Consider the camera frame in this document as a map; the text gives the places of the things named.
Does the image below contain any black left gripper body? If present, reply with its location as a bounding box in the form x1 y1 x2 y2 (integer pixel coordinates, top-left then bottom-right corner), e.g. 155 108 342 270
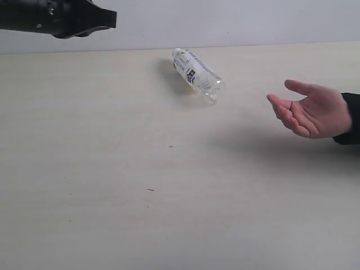
1 0 117 39

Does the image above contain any white label clear bottle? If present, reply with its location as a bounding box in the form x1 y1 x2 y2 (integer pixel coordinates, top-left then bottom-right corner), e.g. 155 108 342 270
172 48 226 105

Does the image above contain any black sleeved forearm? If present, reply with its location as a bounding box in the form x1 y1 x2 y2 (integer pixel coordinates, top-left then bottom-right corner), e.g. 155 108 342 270
332 92 360 146

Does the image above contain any person's open hand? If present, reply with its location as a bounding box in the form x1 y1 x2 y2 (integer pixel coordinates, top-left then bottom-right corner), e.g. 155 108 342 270
267 79 352 139

